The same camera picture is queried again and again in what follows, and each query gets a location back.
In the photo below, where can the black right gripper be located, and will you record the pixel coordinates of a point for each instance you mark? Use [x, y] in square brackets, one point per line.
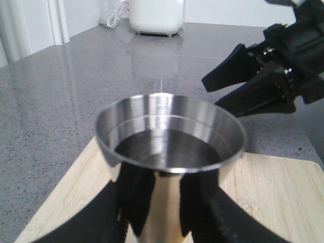
[297, 47]

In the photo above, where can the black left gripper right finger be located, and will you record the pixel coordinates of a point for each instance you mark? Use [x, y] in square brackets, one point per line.
[222, 215]

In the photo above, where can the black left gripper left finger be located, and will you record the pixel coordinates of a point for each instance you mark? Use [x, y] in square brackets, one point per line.
[106, 218]

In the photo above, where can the steel double jigger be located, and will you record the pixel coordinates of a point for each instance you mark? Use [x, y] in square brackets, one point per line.
[164, 153]

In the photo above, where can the wooden cutting board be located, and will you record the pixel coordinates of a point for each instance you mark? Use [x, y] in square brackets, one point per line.
[283, 194]

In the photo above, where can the white appliance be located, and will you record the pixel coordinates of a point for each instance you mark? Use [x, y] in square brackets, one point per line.
[157, 17]

